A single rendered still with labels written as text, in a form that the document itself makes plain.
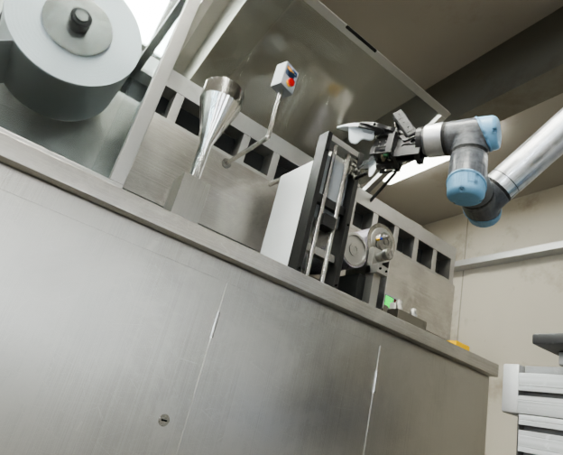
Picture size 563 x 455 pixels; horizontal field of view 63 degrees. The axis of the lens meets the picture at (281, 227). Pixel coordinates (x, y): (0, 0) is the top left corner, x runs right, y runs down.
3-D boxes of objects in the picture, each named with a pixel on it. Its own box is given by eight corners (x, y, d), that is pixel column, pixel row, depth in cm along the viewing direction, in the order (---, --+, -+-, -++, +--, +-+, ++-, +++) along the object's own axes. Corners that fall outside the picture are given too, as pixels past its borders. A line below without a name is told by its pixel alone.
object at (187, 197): (149, 249, 123) (211, 84, 145) (133, 256, 134) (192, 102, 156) (195, 268, 130) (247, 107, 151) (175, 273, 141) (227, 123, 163)
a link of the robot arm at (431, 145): (443, 115, 101) (451, 140, 107) (422, 118, 104) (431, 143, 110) (438, 139, 98) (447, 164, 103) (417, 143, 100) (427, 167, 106)
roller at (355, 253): (339, 258, 157) (346, 227, 162) (294, 267, 177) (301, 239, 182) (364, 271, 163) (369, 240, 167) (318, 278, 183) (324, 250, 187)
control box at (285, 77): (284, 80, 156) (290, 59, 160) (270, 86, 161) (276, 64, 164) (296, 94, 161) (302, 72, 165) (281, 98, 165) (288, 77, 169)
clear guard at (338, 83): (244, -53, 151) (243, -53, 151) (168, 69, 174) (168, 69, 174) (442, 114, 200) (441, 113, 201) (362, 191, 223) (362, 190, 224)
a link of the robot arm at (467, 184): (493, 214, 96) (495, 170, 100) (481, 187, 88) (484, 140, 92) (454, 216, 101) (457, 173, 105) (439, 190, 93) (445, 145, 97)
